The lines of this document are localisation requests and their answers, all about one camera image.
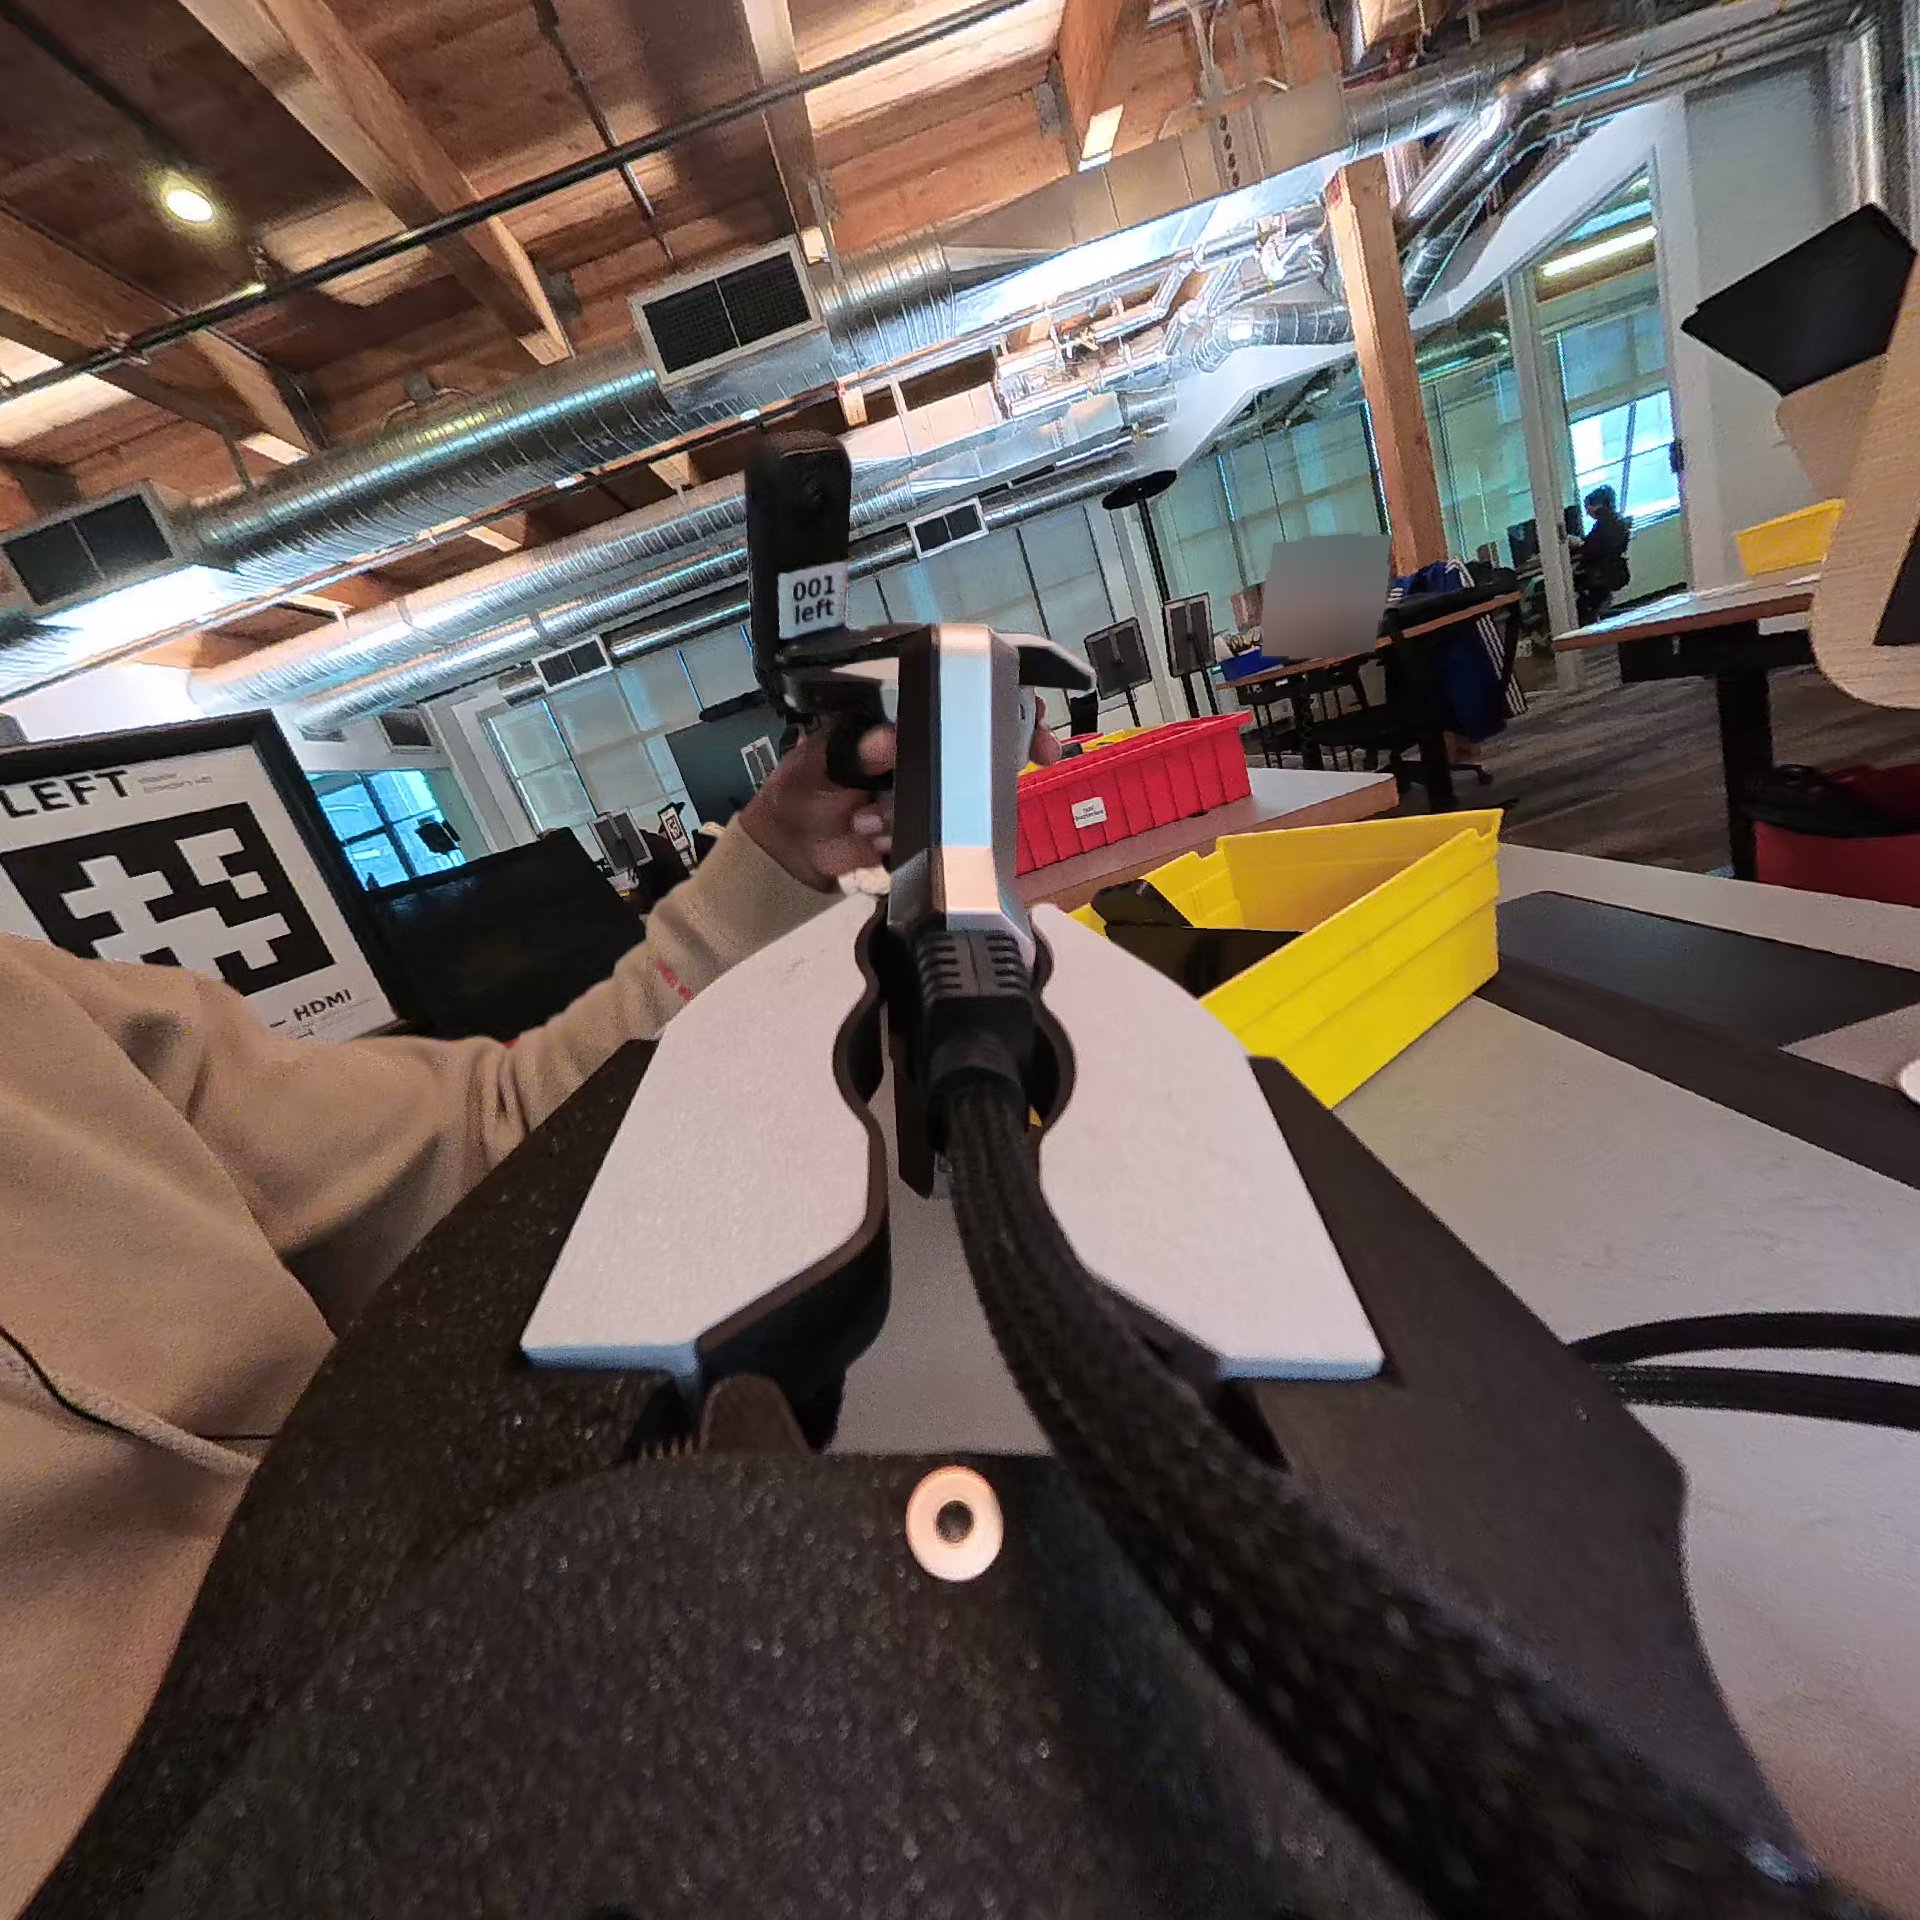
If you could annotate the black floor lamp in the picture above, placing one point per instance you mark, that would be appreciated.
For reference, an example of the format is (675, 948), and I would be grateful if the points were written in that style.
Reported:
(1142, 488)

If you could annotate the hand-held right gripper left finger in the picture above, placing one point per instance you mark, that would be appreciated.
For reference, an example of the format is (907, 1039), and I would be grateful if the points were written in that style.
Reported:
(704, 1184)

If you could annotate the person's beige hoodie torso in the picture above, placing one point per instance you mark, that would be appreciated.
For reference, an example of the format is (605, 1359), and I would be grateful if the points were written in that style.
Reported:
(119, 1350)

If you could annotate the black panel on stand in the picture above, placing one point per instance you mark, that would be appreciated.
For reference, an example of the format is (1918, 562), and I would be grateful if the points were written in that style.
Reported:
(1119, 656)
(1189, 629)

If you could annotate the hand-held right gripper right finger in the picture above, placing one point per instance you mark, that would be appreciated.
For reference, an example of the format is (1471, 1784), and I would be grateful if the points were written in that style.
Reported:
(1215, 1184)

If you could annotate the red storage crate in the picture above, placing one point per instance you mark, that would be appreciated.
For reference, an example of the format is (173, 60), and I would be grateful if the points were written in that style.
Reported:
(1846, 856)

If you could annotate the person's left hand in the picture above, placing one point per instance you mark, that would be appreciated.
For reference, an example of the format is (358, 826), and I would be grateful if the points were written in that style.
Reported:
(809, 832)

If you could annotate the wooden pillar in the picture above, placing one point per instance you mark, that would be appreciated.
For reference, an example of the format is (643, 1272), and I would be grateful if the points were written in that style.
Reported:
(1389, 376)

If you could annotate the person's left forearm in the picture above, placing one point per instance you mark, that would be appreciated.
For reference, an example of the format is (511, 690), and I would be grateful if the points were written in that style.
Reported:
(571, 1050)

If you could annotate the small ceiling vent grille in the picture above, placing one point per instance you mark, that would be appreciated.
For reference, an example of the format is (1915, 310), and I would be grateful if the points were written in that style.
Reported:
(949, 528)

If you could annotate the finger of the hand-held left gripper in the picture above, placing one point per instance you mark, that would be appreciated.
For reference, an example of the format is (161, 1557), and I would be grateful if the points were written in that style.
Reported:
(1043, 704)

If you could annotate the yellow storage bin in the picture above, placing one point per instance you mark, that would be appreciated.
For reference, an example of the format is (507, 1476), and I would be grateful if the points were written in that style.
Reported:
(1349, 960)

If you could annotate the small yellow box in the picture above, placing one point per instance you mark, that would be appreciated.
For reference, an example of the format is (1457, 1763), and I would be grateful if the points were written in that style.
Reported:
(1787, 541)

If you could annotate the black framed marker sign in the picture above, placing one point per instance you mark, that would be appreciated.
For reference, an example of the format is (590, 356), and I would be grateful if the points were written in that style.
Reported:
(165, 902)

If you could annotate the large black panel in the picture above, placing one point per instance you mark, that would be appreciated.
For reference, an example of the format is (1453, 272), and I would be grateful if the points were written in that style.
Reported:
(494, 932)

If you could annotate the wooden top office desk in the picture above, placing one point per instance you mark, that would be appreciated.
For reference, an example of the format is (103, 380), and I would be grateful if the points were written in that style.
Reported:
(1681, 613)
(1440, 608)

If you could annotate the red ribbed bin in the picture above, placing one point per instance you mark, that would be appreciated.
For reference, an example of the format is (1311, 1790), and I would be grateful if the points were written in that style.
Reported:
(1142, 796)

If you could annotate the large ceiling vent grille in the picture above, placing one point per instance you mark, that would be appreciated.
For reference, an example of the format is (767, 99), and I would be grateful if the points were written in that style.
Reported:
(728, 308)
(91, 547)

